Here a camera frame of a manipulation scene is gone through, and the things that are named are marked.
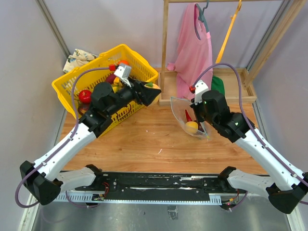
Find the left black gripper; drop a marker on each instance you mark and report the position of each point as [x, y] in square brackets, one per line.
[142, 95]

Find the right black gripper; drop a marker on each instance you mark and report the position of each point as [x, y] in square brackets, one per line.
[195, 108]

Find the red chili pepper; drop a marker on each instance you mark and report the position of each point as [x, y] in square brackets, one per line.
[188, 118]

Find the yellow lemon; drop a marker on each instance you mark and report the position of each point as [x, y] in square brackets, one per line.
[191, 127]

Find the clear zip top bag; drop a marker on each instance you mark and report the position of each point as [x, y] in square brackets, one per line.
[178, 107]

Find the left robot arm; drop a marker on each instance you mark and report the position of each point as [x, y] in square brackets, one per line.
[44, 178]

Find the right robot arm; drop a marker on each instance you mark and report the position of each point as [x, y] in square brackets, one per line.
[285, 186]

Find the green cloth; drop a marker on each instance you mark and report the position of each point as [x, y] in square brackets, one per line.
[217, 84]

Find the yellow plastic basket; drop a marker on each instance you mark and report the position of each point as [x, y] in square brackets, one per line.
[89, 75]

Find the purple sweet potato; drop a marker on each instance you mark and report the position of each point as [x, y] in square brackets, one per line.
[110, 79]

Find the orange fruit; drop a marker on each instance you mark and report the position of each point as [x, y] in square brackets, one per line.
[123, 62]

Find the wooden clothes rack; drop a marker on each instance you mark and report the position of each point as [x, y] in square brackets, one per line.
[167, 79]

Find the pink shirt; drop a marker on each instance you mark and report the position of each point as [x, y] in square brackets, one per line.
[194, 51]

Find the bright red apple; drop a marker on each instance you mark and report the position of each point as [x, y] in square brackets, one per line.
[85, 96]

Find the patterned cloth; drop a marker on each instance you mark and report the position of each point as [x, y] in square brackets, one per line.
[78, 59]

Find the teal clothes hanger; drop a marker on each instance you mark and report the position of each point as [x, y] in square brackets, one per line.
[199, 15]

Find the yellow clothes hanger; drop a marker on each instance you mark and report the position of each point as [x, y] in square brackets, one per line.
[224, 44]

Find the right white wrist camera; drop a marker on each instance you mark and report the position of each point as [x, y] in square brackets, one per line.
[198, 89]

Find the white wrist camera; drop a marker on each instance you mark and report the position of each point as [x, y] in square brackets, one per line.
[198, 89]
[122, 72]

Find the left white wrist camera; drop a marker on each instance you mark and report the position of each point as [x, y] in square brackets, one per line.
[122, 72]

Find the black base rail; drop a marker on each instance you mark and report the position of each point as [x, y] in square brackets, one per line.
[157, 188]

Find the right aluminium frame post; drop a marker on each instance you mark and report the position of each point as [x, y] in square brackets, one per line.
[281, 11]

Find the aluminium frame post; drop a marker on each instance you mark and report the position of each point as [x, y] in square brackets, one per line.
[281, 11]
[52, 24]

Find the left aluminium frame post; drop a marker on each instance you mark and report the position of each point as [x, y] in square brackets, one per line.
[52, 24]

